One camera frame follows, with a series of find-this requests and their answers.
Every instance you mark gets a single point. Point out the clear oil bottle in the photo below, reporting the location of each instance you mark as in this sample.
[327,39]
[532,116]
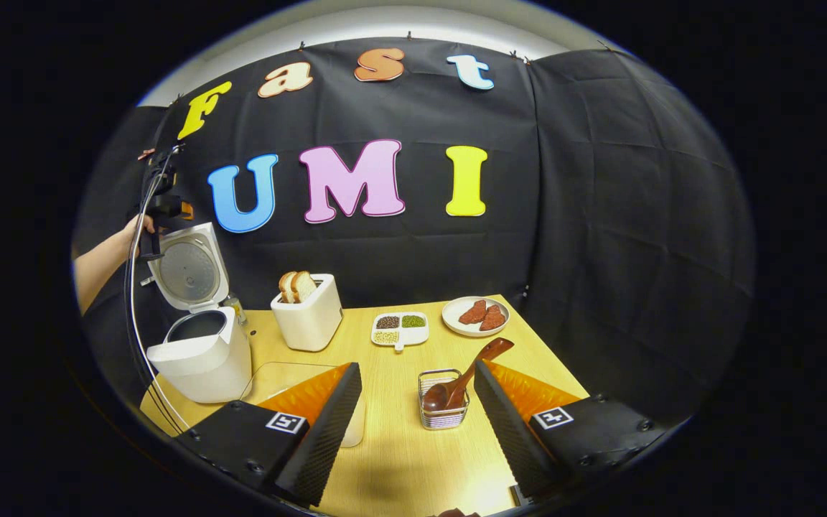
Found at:
[235,310]

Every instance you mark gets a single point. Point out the white rice cooker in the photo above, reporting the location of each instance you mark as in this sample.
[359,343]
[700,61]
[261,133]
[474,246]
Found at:
[205,370]

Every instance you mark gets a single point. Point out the white toaster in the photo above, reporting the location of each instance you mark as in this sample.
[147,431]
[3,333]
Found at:
[309,323]

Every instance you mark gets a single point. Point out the red meat piece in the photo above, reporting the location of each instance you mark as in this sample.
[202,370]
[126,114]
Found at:
[492,318]
[473,313]

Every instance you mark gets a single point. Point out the bread slice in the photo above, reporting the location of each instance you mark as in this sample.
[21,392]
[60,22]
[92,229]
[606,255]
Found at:
[304,285]
[287,286]

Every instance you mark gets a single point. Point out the green mung beans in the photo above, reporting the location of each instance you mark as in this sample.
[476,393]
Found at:
[413,321]

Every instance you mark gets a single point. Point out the white divided dish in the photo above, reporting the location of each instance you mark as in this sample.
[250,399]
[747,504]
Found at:
[415,337]

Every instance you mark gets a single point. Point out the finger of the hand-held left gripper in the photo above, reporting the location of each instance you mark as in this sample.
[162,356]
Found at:
[186,210]

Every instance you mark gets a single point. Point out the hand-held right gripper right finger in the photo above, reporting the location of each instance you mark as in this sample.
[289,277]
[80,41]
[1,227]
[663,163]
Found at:
[510,438]

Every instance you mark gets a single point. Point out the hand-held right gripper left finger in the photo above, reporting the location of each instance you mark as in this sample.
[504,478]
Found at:
[324,438]

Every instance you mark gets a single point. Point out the brown wooden spoon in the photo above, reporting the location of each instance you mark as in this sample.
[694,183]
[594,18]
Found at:
[456,391]

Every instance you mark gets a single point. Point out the white round plate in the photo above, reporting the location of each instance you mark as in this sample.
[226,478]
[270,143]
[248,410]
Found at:
[453,324]

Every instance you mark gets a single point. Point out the clear rice container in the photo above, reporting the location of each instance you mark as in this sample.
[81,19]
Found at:
[354,431]

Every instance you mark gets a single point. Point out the dark brown beans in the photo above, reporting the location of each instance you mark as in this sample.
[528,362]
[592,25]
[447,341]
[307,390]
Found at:
[388,322]

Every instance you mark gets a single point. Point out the yellow soybeans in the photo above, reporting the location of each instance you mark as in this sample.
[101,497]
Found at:
[386,336]

